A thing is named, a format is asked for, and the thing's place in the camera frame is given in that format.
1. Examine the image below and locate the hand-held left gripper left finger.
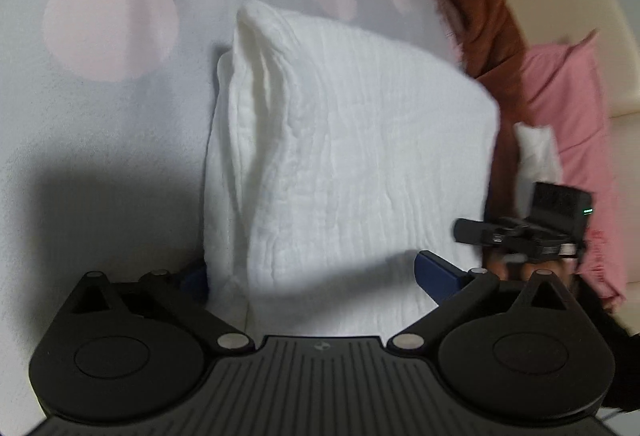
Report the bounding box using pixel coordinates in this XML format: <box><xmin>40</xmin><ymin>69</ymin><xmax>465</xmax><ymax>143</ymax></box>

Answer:
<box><xmin>69</xmin><ymin>265</ymin><xmax>253</xmax><ymax>353</ymax></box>

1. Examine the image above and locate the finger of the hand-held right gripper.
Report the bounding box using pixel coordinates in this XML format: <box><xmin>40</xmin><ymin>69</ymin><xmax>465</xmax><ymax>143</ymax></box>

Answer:
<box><xmin>452</xmin><ymin>217</ymin><xmax>503</xmax><ymax>247</ymax></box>

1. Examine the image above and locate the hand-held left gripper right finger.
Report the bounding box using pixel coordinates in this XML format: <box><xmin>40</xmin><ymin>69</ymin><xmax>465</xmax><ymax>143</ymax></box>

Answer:
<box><xmin>388</xmin><ymin>250</ymin><xmax>572</xmax><ymax>353</ymax></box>

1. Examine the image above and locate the white textured garment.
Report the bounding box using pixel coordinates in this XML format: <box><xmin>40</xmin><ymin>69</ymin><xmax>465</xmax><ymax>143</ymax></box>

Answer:
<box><xmin>202</xmin><ymin>0</ymin><xmax>502</xmax><ymax>338</ymax></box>

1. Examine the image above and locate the person's right hand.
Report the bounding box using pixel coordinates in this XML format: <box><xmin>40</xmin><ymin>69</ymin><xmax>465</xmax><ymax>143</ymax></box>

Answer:
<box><xmin>483</xmin><ymin>252</ymin><xmax>574</xmax><ymax>287</ymax></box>

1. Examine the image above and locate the small white cloth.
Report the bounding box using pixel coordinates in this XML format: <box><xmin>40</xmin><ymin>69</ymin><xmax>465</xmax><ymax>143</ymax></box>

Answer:
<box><xmin>513</xmin><ymin>121</ymin><xmax>565</xmax><ymax>212</ymax></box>

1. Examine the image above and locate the pink pillow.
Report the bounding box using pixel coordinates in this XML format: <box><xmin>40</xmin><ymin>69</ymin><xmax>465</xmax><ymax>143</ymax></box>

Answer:
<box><xmin>518</xmin><ymin>29</ymin><xmax>629</xmax><ymax>307</ymax></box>

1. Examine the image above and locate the grey pink-dotted bed sheet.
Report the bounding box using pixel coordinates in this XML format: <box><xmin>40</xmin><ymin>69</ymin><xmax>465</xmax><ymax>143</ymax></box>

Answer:
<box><xmin>0</xmin><ymin>0</ymin><xmax>466</xmax><ymax>427</ymax></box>

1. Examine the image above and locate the brown fleece garment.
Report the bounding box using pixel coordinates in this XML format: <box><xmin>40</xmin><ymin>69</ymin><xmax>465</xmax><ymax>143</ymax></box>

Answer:
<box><xmin>360</xmin><ymin>0</ymin><xmax>529</xmax><ymax>227</ymax></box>

